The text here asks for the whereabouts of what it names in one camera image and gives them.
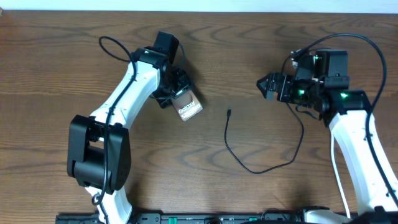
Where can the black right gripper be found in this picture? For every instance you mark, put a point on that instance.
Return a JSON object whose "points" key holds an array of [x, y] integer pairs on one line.
{"points": [[274, 78]]}

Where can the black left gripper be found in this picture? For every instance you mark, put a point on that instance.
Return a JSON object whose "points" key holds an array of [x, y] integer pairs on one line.
{"points": [[173, 95]]}

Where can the Samsung Galaxy smartphone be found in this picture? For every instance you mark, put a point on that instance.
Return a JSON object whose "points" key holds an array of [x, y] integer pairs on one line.
{"points": [[187, 105]]}

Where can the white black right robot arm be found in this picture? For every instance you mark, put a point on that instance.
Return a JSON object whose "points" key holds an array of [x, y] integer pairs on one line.
{"points": [[321, 82]]}

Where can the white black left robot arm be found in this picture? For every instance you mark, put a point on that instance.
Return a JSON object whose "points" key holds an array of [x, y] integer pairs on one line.
{"points": [[99, 150]]}

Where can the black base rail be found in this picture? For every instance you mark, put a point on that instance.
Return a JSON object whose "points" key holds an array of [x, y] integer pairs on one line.
{"points": [[199, 218]]}

